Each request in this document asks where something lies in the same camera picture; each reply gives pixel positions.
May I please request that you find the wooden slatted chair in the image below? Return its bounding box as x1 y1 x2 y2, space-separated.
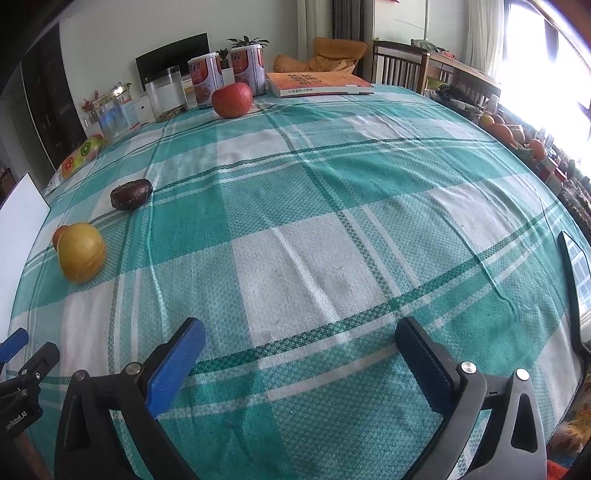
372 41 428 93

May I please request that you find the glass jar with gold lid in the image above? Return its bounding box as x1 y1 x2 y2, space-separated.
95 83 139 141

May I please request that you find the dark printed cushion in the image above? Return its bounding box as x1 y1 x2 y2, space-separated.
558 178 591 227

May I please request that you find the orange beanbag chair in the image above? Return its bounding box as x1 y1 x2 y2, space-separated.
272 37 370 75

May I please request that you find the white curtain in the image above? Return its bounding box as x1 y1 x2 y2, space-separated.
462 0 506 75

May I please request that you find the white cardboard box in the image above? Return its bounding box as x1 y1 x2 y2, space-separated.
0 172 51 333

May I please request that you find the black smartphone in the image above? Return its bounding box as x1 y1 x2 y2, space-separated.
557 231 591 356

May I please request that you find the orange book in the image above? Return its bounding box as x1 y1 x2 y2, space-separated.
266 71 375 99

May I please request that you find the white television cabinet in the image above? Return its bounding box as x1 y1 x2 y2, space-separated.
124 92 154 126

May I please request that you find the clear plastic jar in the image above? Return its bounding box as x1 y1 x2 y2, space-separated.
141 66 188 122

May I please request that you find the red apple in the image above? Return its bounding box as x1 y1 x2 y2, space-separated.
212 82 254 119

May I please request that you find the row of small jars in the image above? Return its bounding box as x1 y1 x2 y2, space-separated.
540 134 585 185

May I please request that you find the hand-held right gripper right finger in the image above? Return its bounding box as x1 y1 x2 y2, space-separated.
396 316 548 480

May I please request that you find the grey curtain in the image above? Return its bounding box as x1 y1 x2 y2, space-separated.
331 0 375 43

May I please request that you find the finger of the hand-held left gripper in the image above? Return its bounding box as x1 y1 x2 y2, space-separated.
0 342 61 393
0 328 29 365

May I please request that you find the teal checked tablecloth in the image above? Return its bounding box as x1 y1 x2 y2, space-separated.
9 83 591 480

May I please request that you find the black television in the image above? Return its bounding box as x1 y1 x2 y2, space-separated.
135 32 209 90

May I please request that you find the dark glass cabinet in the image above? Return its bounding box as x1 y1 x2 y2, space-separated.
21 23 88 185

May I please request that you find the wooden side table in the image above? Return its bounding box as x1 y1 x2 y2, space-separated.
427 50 502 109

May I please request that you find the window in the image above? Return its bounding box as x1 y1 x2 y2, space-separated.
503 0 591 153

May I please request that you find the fruit print pack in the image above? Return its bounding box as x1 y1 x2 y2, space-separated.
58 134 108 181

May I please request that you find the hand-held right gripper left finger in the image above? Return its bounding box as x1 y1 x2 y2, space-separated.
54 317 206 480

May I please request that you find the red labelled tin can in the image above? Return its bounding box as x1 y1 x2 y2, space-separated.
229 44 265 97
188 52 225 112

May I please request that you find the person's orange clothing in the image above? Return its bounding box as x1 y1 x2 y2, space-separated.
545 443 583 480

